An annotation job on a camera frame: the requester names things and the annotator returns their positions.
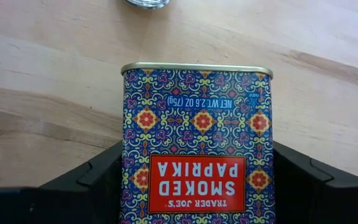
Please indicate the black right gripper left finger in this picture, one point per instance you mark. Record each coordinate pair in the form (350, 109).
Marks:
(57, 205)

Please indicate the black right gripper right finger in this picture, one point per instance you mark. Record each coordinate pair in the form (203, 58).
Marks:
(322, 202)

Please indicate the plain silver spoon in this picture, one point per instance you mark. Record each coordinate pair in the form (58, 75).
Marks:
(148, 3)

